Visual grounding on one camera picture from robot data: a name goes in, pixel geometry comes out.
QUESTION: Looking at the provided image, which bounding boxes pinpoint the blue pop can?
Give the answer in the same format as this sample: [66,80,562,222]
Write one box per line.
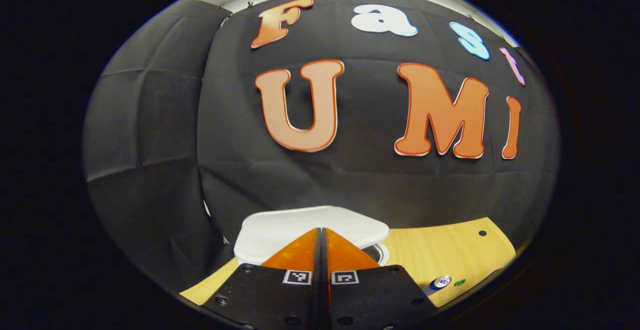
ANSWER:
[424,275,453,293]

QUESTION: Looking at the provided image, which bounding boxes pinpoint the white desktop garbage bin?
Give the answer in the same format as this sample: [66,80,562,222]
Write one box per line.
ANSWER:
[233,206,391,267]

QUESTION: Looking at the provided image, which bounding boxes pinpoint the black backdrop cloth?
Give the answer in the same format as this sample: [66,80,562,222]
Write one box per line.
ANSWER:
[82,0,560,291]

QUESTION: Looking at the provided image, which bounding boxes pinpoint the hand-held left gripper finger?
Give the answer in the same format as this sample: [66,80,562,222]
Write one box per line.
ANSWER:
[322,227,438,330]
[200,227,323,330]

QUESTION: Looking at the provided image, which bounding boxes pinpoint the wooden desktop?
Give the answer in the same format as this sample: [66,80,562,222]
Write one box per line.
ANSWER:
[180,216,517,308]

